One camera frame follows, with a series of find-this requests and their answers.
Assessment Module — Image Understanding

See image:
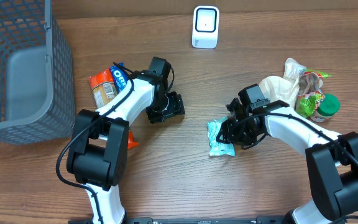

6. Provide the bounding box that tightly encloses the teal snack packet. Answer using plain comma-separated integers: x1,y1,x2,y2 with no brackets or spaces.
207,116,236,157

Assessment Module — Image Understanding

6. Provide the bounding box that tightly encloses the beige paper bag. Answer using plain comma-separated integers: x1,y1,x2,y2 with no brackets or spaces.
259,58,306,108

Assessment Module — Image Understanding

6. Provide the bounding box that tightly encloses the blue Oreo cookie pack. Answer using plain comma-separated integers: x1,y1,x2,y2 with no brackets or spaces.
109,62,128,92

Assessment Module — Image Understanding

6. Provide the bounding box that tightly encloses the red snack packet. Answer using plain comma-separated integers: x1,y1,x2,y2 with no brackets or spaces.
88,68,139,150

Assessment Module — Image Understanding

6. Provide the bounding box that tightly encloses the green snack packet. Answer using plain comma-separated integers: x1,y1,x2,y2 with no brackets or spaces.
295,69,331,118

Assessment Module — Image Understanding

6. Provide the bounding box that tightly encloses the green lid jar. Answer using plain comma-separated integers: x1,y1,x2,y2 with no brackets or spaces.
310,94,341,123

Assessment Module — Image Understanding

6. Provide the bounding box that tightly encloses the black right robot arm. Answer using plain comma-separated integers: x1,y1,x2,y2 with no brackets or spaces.
216,84,358,223

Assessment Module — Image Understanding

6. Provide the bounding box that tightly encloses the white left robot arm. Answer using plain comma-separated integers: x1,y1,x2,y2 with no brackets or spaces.
58,57,185,223

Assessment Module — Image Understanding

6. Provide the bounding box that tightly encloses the white barcode scanner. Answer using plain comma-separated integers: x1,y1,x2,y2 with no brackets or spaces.
191,6,220,49

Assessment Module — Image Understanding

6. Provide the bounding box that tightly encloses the dark grey plastic basket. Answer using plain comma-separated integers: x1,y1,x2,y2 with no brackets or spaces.
0,0,75,145

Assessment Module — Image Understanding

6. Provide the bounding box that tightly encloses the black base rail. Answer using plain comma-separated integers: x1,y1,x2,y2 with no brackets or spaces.
68,216,291,224

